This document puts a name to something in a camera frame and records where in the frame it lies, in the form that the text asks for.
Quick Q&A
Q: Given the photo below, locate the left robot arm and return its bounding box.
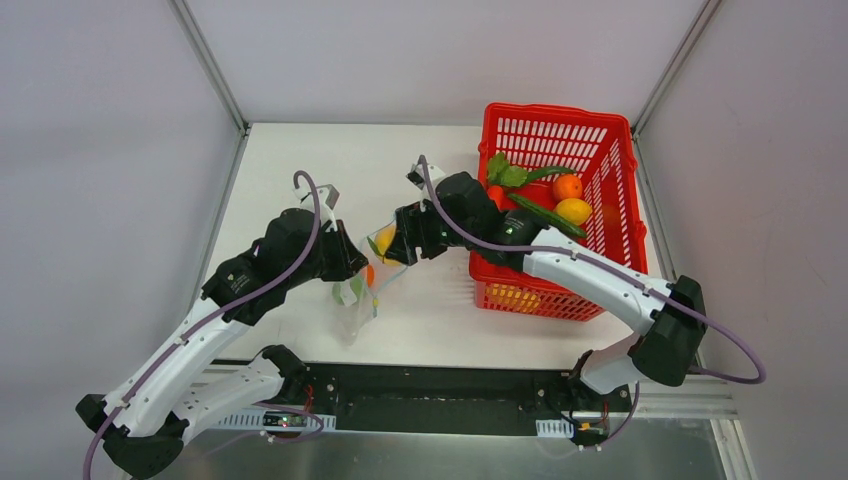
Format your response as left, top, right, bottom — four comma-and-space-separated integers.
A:
76, 208, 368, 479

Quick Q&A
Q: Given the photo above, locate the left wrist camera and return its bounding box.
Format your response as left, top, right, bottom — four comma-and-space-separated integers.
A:
293, 184, 340, 226

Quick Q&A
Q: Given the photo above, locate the green lime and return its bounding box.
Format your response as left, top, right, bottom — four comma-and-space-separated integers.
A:
338, 276, 367, 306

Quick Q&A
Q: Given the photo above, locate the red plastic basket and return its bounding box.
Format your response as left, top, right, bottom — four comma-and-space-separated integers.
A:
469, 103, 648, 322

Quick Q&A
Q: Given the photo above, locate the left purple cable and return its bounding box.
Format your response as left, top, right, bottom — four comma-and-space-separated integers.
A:
82, 170, 323, 480

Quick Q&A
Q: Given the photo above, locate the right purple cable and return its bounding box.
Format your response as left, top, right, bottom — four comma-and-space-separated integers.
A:
415, 154, 768, 386

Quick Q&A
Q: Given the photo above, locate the purple cable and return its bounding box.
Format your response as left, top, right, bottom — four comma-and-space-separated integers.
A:
415, 154, 768, 386
82, 170, 323, 480

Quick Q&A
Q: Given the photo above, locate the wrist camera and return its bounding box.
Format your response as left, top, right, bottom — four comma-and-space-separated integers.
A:
293, 184, 340, 226
406, 163, 447, 200

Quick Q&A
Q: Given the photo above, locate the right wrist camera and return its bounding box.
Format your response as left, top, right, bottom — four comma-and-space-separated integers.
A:
406, 163, 447, 200

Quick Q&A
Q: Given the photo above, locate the green lettuce leaf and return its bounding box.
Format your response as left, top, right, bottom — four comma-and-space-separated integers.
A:
486, 152, 528, 188

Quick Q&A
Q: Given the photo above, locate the yellow lemon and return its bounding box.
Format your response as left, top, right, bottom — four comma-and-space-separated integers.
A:
554, 198, 593, 226

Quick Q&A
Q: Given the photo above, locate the orange carrot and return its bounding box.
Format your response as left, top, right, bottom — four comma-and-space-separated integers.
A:
487, 185, 505, 209

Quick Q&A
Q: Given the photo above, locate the clear zip top bag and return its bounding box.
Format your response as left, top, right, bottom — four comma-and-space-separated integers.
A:
330, 221, 408, 346

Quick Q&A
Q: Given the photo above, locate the yellow orange with leaf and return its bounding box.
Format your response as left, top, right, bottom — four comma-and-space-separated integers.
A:
367, 224, 401, 266

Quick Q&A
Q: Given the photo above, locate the long green cucumber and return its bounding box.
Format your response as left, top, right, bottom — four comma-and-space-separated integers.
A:
507, 193, 587, 239

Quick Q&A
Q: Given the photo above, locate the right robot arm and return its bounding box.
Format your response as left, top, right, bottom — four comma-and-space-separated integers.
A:
385, 167, 706, 410

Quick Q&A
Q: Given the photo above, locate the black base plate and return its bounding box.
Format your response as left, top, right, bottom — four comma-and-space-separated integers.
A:
269, 362, 631, 438

